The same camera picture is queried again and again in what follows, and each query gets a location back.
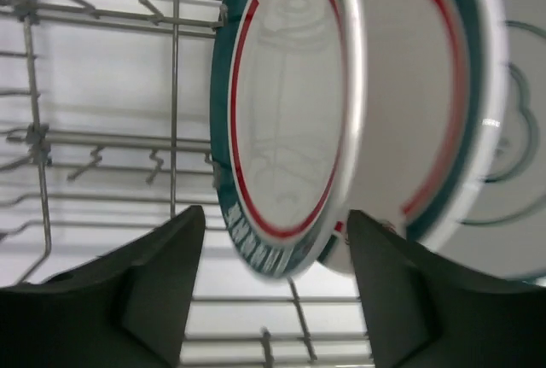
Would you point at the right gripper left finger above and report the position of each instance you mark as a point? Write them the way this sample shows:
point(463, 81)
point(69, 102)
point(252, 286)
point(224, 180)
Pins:
point(127, 308)

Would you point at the green red rimmed plate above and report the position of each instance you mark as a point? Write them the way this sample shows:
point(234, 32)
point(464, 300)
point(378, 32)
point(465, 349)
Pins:
point(287, 99)
point(437, 88)

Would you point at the white plate with grey pattern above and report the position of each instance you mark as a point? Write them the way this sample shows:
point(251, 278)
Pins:
point(504, 234)

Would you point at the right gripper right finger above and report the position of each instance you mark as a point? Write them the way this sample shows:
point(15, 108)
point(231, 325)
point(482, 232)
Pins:
point(422, 310)

